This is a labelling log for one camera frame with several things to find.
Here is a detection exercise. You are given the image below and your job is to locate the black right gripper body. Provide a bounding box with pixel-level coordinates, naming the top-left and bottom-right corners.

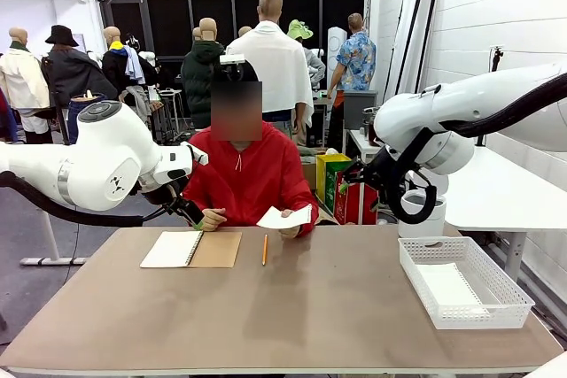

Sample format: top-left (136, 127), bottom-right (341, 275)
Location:
top-left (360, 146), bottom-right (400, 201)

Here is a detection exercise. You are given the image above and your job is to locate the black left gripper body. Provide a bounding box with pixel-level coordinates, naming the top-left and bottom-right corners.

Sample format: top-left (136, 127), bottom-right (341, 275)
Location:
top-left (140, 175), bottom-right (191, 215)

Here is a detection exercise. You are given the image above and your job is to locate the spiral notebook brown cover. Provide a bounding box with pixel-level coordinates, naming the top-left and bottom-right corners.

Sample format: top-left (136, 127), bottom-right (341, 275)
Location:
top-left (139, 229), bottom-right (244, 270)

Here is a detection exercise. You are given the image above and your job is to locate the white torn notebook page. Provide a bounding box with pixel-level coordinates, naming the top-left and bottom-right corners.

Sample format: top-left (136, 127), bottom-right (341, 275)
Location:
top-left (256, 204), bottom-right (314, 231)

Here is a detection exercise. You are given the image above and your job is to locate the white paper sheet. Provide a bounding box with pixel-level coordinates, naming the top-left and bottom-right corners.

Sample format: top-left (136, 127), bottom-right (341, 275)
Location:
top-left (413, 262), bottom-right (492, 318)

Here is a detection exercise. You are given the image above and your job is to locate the person's right forearm red sleeve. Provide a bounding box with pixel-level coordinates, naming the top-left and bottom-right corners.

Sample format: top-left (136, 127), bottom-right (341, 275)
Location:
top-left (183, 187), bottom-right (232, 220)

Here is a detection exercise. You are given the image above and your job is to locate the person's left forearm red sleeve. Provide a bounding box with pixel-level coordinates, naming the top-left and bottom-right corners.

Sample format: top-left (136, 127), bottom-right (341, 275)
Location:
top-left (286, 182), bottom-right (321, 238)

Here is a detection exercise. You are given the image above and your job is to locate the person's right hand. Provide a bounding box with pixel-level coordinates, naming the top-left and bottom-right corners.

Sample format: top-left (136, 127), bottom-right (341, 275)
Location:
top-left (199, 207), bottom-right (229, 233)

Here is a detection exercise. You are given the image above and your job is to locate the person's left hand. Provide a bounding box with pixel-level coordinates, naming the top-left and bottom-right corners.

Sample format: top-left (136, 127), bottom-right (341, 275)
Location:
top-left (277, 209), bottom-right (305, 240)

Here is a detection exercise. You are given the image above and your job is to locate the red paper bag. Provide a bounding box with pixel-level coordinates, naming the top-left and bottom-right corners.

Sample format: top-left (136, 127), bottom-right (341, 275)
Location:
top-left (333, 168), bottom-right (382, 226)

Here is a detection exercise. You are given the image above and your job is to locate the small white background table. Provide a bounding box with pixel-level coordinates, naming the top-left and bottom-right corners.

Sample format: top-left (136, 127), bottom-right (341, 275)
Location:
top-left (344, 127), bottom-right (386, 225)

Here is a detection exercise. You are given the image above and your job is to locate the brown glass jar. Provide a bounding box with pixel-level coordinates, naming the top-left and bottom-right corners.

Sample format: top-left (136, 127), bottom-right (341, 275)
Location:
top-left (365, 112), bottom-right (382, 143)

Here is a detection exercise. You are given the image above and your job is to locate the cardboard box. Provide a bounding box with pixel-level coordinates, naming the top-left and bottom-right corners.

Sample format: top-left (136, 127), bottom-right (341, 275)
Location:
top-left (297, 159), bottom-right (318, 194)

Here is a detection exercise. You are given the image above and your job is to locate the grey metal cabinet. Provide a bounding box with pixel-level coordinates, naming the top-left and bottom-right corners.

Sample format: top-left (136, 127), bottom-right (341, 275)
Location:
top-left (342, 90), bottom-right (379, 132)

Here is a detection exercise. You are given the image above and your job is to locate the white cylindrical bin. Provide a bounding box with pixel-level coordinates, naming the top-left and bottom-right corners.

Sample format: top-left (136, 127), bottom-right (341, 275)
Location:
top-left (397, 189), bottom-right (448, 240)

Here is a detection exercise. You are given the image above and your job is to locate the person in red hoodie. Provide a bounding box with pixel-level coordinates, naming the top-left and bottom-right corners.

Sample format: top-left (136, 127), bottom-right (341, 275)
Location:
top-left (182, 61), bottom-right (321, 238)

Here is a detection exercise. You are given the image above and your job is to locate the white stool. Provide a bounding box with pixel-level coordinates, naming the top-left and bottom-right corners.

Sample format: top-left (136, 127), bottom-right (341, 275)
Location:
top-left (158, 87), bottom-right (186, 141)

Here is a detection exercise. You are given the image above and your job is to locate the mannequin in floral shirt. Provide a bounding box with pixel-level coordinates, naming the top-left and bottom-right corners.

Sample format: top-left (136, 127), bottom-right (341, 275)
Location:
top-left (326, 12), bottom-right (377, 154)

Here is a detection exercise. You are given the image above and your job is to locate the mannequin torso in jeans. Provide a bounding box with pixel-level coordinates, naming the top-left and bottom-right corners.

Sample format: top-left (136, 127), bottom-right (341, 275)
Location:
top-left (67, 89), bottom-right (106, 145)

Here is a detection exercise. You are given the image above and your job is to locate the mannequin in dark green puffer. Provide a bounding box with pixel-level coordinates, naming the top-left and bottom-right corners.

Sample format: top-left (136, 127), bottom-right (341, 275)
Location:
top-left (180, 17), bottom-right (228, 130)

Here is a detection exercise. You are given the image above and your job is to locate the white table leg base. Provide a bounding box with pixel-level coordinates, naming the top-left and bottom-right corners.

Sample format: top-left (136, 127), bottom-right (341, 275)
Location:
top-left (19, 208), bottom-right (90, 267)

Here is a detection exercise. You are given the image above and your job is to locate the white tower fan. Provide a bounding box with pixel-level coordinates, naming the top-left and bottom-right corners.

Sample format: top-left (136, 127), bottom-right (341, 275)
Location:
top-left (327, 26), bottom-right (349, 72)

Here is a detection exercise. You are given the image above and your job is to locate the mannequin with white cape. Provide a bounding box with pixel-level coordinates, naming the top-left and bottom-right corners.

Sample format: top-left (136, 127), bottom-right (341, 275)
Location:
top-left (224, 0), bottom-right (316, 145)

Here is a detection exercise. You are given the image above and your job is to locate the white side table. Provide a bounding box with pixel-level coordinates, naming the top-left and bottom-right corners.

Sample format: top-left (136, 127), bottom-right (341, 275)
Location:
top-left (441, 144), bottom-right (567, 282)

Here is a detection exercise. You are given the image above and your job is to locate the mannequin with yellow scarf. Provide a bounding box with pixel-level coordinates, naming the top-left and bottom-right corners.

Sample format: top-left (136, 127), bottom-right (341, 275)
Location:
top-left (101, 25), bottom-right (161, 132)

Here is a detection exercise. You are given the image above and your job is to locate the black cap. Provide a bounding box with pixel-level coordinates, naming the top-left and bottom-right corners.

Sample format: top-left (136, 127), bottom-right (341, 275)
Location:
top-left (212, 61), bottom-right (260, 84)

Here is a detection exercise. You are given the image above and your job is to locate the mannequin with black hat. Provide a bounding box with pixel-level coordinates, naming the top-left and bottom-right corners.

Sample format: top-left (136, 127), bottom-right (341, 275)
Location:
top-left (41, 24), bottom-right (119, 145)

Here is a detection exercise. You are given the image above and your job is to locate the mannequin with green hat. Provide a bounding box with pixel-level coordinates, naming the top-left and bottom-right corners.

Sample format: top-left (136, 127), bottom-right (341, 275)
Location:
top-left (286, 19), bottom-right (327, 88)

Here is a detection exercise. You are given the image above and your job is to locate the black tripod pole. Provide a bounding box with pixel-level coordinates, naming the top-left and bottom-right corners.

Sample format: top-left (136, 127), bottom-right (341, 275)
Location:
top-left (476, 44), bottom-right (507, 147)

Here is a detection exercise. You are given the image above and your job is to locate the white plastic mesh basket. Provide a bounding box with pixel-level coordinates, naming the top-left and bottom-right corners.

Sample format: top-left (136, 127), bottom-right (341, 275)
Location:
top-left (397, 235), bottom-right (536, 330)

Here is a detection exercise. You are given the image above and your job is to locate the mannequin in cream coat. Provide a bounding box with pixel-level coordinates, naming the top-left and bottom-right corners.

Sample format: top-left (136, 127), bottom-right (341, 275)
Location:
top-left (0, 27), bottom-right (51, 145)

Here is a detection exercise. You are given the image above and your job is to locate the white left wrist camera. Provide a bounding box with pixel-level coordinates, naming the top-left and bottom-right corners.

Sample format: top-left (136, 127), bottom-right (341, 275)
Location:
top-left (179, 141), bottom-right (209, 166)

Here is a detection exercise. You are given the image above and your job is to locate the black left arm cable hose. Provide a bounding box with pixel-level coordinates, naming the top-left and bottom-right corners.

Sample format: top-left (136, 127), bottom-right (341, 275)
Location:
top-left (0, 171), bottom-right (178, 228)

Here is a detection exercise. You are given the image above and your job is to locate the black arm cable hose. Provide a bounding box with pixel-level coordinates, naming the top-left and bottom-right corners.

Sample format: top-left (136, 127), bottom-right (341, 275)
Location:
top-left (0, 171), bottom-right (178, 228)
top-left (386, 71), bottom-right (567, 226)

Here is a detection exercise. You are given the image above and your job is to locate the black frame white panel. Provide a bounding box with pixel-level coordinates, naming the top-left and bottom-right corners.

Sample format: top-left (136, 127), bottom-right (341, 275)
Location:
top-left (382, 0), bottom-right (429, 108)
top-left (404, 0), bottom-right (443, 96)

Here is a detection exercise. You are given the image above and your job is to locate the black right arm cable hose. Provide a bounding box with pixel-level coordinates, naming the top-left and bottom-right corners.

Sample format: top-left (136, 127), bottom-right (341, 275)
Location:
top-left (386, 71), bottom-right (567, 226)

